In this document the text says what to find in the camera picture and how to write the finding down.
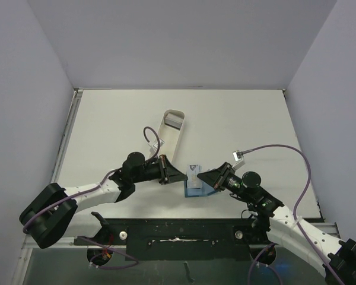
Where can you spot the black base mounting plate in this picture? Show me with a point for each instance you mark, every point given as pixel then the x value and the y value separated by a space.
pixel 184 239

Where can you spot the blue card holder wallet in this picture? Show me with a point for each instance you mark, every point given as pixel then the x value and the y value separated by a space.
pixel 205 191

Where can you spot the white oblong plastic tray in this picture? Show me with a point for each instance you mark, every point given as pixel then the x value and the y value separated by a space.
pixel 170 136

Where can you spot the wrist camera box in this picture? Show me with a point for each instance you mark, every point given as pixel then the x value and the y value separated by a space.
pixel 154 145
pixel 238 158

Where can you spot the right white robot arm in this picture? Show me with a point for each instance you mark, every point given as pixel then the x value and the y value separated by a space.
pixel 331 257

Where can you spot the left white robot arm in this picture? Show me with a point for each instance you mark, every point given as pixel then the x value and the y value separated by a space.
pixel 107 191

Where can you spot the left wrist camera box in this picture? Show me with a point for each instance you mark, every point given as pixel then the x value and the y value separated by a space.
pixel 154 145

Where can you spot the aluminium frame rail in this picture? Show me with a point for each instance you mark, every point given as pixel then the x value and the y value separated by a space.
pixel 46 218

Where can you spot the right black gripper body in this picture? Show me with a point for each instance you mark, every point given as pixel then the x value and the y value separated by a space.
pixel 223 177

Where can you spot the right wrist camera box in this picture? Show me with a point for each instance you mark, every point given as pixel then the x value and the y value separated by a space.
pixel 238 158

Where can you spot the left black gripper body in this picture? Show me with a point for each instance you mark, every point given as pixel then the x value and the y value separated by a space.
pixel 152 171

